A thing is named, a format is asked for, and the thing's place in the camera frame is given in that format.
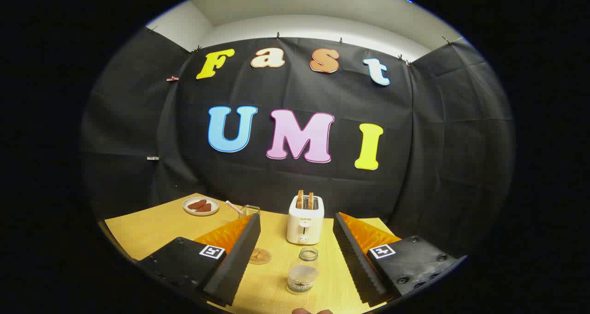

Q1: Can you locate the white toaster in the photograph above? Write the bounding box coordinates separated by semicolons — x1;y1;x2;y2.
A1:
286;195;325;245

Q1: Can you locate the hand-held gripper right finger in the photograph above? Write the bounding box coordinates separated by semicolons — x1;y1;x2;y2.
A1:
333;212;466;307

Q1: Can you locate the white round plate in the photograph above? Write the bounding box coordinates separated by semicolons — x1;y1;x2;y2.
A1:
183;197;220;217

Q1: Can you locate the round cork coaster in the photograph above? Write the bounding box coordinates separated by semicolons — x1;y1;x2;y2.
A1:
249;248;271;265

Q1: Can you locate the wooden table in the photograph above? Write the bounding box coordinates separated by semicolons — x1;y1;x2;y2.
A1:
105;193;401;314

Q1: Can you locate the clear plastic bottle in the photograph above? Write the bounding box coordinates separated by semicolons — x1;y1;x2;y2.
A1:
287;247;319;295

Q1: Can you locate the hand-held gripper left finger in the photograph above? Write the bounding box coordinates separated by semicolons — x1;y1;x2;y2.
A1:
134;213;261;307

